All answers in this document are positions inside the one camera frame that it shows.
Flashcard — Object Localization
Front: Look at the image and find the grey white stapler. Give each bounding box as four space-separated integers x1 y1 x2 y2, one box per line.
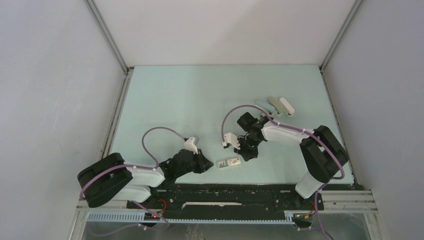
267 96 285 116

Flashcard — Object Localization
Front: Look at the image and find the purple cable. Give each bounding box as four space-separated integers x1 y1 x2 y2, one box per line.
79 126 188 229
220 104 345 240

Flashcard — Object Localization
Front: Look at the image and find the white staple box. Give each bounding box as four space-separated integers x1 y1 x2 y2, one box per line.
226 158 241 167

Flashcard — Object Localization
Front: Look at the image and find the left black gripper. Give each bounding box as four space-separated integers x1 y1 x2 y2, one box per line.
175 148 214 178

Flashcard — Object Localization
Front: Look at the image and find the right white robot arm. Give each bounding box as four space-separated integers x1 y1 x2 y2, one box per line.
223 112 350 209

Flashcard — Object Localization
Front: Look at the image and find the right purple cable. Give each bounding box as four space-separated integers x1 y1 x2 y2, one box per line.
220 104 345 240

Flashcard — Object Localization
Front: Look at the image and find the light blue stapler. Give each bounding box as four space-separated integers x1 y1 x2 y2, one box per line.
255 99 276 113

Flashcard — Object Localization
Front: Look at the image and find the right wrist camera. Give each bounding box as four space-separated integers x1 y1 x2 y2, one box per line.
221 132 240 150

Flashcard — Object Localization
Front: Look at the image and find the staple box tray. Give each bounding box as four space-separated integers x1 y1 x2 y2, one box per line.
216 160 229 169

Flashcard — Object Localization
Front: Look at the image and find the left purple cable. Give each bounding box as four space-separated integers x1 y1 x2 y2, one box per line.
79 126 188 229

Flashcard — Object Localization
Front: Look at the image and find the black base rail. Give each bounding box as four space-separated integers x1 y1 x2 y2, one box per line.
141 183 324 221

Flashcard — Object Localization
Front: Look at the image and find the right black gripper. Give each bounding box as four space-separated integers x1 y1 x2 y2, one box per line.
233 135 262 162

